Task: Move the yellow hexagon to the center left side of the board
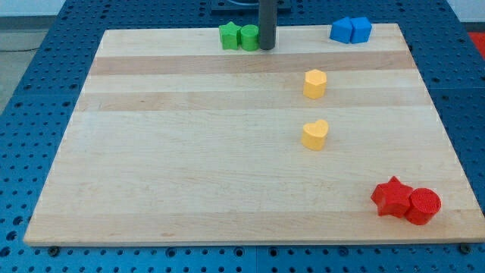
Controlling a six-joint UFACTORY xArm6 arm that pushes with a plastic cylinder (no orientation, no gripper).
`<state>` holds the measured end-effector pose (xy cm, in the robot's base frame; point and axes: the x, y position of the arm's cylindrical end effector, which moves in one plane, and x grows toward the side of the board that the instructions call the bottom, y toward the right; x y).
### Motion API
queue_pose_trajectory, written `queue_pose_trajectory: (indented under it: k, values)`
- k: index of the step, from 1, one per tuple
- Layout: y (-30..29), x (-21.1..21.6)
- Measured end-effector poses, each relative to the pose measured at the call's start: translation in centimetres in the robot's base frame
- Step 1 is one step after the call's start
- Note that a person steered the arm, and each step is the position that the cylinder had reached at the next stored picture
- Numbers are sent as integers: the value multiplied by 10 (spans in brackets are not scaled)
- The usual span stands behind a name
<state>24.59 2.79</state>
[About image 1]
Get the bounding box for wooden board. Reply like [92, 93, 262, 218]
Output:
[23, 24, 484, 246]

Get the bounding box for yellow hexagon block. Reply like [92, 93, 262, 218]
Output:
[302, 69, 327, 99]

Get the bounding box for yellow heart block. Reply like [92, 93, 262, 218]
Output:
[301, 120, 329, 151]

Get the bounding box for green cylinder block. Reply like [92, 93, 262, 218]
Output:
[240, 24, 259, 52]

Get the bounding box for green star block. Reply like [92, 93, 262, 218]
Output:
[218, 21, 241, 50]

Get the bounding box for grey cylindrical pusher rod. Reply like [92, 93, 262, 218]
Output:
[258, 0, 277, 50]

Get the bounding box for blue block left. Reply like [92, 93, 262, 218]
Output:
[330, 17, 353, 43]

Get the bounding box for blue block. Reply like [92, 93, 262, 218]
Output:
[350, 17, 372, 43]
[330, 17, 353, 43]

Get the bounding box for blue block right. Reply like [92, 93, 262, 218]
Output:
[350, 17, 372, 43]

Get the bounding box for red star block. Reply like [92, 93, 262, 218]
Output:
[371, 176, 413, 218]

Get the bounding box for red cylinder block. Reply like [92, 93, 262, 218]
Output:
[405, 188, 442, 225]

